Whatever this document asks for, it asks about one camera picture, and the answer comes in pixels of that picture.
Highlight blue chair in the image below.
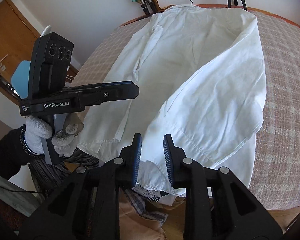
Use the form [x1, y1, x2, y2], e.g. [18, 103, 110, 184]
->
[11, 60, 32, 98]

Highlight pink plaid blanket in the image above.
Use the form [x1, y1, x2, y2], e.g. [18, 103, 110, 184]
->
[70, 6, 300, 209]

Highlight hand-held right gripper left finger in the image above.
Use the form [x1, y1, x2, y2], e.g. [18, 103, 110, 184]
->
[19, 133, 143, 240]

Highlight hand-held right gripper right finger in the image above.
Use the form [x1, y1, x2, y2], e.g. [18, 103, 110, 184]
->
[163, 134, 283, 240]

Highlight person's left forearm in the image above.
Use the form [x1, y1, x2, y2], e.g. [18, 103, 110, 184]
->
[0, 126, 44, 180]

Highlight person's left hand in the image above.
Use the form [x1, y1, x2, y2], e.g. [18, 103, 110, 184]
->
[24, 116, 84, 158]

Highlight grey striped garment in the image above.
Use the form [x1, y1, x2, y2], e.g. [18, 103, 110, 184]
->
[27, 147, 102, 202]

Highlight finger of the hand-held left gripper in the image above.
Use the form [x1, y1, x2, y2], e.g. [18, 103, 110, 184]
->
[77, 83, 140, 105]
[64, 81, 133, 92]

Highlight black dotted white cloth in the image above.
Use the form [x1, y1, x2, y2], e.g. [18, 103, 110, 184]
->
[125, 187, 163, 203]

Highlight white shirt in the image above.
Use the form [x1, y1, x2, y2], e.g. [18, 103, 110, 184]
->
[77, 4, 267, 198]

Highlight tan cloth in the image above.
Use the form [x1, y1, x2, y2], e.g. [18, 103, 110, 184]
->
[117, 200, 166, 240]

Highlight orange bed edge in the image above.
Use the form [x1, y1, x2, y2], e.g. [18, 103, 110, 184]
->
[120, 4, 300, 34]

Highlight wooden door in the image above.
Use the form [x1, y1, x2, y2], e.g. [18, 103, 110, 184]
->
[0, 0, 79, 105]

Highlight grey wooden board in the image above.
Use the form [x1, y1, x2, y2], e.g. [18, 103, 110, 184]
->
[0, 169, 42, 218]

